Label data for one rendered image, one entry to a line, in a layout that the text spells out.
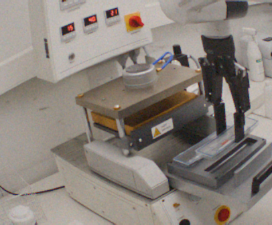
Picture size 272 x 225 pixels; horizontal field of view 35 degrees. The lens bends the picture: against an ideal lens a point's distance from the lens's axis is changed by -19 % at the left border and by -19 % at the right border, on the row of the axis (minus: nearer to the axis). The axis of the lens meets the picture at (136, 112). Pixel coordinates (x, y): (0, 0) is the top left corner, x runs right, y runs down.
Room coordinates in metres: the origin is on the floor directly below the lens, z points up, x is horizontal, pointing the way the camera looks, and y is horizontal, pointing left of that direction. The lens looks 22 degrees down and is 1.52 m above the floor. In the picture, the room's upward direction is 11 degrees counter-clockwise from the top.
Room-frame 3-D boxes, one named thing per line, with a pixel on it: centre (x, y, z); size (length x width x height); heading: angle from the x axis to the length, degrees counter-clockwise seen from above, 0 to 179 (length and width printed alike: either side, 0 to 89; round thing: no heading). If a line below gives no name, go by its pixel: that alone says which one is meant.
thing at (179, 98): (1.17, -0.03, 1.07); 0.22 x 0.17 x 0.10; 124
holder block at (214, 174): (0.95, -0.17, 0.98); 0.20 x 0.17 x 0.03; 124
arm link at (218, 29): (0.95, -0.20, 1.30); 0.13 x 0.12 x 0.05; 125
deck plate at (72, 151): (1.20, -0.01, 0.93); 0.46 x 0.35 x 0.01; 34
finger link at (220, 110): (0.95, -0.17, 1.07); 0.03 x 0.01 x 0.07; 125
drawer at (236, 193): (0.91, -0.20, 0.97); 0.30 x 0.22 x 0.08; 34
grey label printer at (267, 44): (1.97, -0.68, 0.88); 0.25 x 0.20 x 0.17; 28
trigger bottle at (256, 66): (1.87, -0.57, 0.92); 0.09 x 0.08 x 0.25; 41
